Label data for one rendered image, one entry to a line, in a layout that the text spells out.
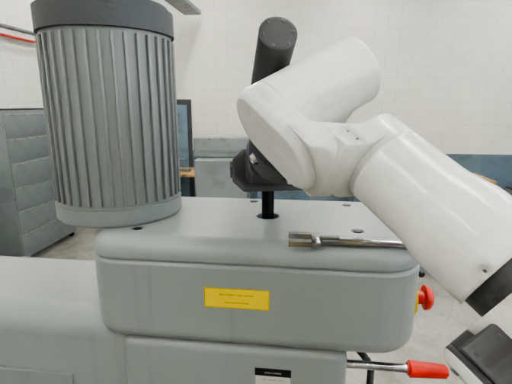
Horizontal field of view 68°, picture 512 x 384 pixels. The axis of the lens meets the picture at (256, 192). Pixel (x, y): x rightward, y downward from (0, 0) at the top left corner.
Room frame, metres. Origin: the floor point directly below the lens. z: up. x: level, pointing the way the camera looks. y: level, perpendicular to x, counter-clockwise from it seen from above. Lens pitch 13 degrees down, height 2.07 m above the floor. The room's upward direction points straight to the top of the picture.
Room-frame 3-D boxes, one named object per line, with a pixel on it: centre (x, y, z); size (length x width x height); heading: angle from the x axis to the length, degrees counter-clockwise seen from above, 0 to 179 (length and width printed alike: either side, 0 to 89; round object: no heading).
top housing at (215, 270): (0.59, 0.00, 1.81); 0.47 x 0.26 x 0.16; 83
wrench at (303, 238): (0.46, -0.16, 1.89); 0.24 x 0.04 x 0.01; 85
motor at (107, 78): (0.62, 0.23, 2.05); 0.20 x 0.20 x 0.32
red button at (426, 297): (0.56, -0.27, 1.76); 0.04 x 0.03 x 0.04; 173
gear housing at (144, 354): (0.60, 0.02, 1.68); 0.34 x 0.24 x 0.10; 83
